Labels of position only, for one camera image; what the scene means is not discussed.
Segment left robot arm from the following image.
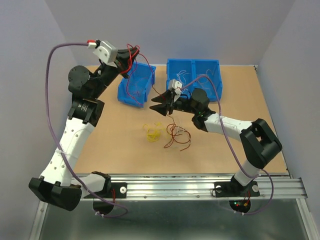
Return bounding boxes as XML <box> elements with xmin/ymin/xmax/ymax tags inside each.
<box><xmin>28</xmin><ymin>45</ymin><xmax>140</xmax><ymax>211</ymax></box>

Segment wires in right bin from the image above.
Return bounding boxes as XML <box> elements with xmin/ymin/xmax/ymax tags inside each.
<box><xmin>196</xmin><ymin>69</ymin><xmax>217</xmax><ymax>98</ymax></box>

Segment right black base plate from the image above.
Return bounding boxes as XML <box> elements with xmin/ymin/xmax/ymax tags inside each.
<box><xmin>211</xmin><ymin>181</ymin><xmax>260</xmax><ymax>198</ymax></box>

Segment purple cable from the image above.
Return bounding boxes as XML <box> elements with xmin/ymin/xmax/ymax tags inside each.
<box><xmin>179</xmin><ymin>74</ymin><xmax>273</xmax><ymax>217</ymax></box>
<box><xmin>46</xmin><ymin>39</ymin><xmax>129</xmax><ymax>219</ymax></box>

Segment right blue bin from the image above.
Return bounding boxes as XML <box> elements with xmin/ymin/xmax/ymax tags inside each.
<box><xmin>192</xmin><ymin>59</ymin><xmax>223</xmax><ymax>102</ymax></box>

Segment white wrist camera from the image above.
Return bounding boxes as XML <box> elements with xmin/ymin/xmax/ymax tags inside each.
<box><xmin>93</xmin><ymin>39</ymin><xmax>118</xmax><ymax>68</ymax></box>
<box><xmin>168</xmin><ymin>79</ymin><xmax>183</xmax><ymax>103</ymax></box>

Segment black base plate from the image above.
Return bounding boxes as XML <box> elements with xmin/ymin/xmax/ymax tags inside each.
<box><xmin>211</xmin><ymin>181</ymin><xmax>260</xmax><ymax>198</ymax></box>
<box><xmin>95</xmin><ymin>181</ymin><xmax>127</xmax><ymax>199</ymax></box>

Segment red wires in small bin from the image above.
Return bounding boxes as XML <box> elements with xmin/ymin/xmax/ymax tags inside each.
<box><xmin>126</xmin><ymin>77</ymin><xmax>148</xmax><ymax>101</ymax></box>

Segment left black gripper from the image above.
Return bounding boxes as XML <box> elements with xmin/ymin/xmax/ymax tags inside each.
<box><xmin>91</xmin><ymin>47</ymin><xmax>140</xmax><ymax>99</ymax></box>

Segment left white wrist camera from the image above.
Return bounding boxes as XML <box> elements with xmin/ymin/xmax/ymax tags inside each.
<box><xmin>93</xmin><ymin>39</ymin><xmax>118</xmax><ymax>68</ymax></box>

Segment middle blue bin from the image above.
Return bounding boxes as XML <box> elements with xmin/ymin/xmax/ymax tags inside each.
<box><xmin>166</xmin><ymin>58</ymin><xmax>195</xmax><ymax>89</ymax></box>

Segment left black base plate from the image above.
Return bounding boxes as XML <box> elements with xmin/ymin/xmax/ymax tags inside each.
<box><xmin>95</xmin><ymin>181</ymin><xmax>127</xmax><ymax>199</ymax></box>

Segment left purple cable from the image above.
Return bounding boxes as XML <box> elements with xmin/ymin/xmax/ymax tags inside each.
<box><xmin>46</xmin><ymin>39</ymin><xmax>129</xmax><ymax>219</ymax></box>

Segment small blue bin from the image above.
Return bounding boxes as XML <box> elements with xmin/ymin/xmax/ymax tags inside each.
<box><xmin>117</xmin><ymin>62</ymin><xmax>156</xmax><ymax>108</ymax></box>

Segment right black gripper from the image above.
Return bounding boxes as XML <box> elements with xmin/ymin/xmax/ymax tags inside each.
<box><xmin>149</xmin><ymin>88</ymin><xmax>198</xmax><ymax>116</ymax></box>

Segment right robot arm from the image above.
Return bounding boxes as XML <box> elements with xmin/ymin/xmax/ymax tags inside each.
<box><xmin>150</xmin><ymin>88</ymin><xmax>283</xmax><ymax>198</ymax></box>

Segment yellow wire bundle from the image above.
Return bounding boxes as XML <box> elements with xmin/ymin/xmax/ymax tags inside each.
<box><xmin>142</xmin><ymin>121</ymin><xmax>166</xmax><ymax>143</ymax></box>

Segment aluminium rail frame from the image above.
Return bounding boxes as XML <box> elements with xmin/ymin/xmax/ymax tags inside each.
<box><xmin>28</xmin><ymin>65</ymin><xmax>320</xmax><ymax>240</ymax></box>

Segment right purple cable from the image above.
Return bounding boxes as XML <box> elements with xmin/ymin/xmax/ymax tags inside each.
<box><xmin>179</xmin><ymin>74</ymin><xmax>273</xmax><ymax>217</ymax></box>

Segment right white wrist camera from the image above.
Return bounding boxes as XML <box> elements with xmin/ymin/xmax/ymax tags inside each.
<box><xmin>168</xmin><ymin>79</ymin><xmax>183</xmax><ymax>103</ymax></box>

